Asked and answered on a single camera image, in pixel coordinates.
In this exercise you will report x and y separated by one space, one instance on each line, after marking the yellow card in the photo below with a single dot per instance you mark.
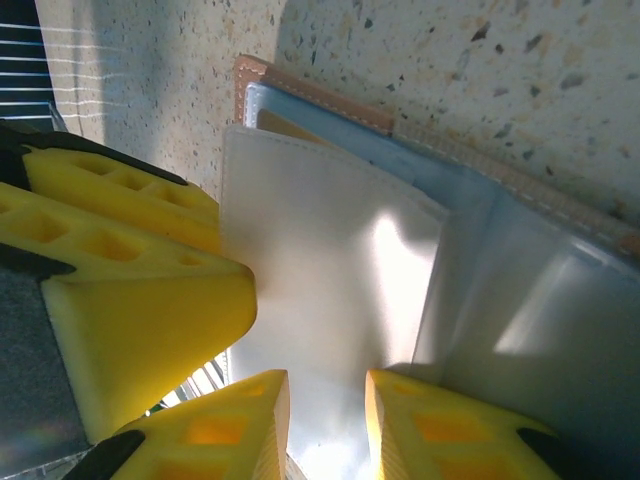
285 127

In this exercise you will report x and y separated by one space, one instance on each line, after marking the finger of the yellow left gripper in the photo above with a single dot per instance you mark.
150 325
125 187

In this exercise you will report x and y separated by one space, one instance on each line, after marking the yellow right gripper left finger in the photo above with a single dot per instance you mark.
210 440

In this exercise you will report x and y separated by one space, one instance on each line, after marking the tan leather card holder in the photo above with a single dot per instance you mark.
325 225

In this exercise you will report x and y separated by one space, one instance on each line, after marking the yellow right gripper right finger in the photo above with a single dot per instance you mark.
450 445

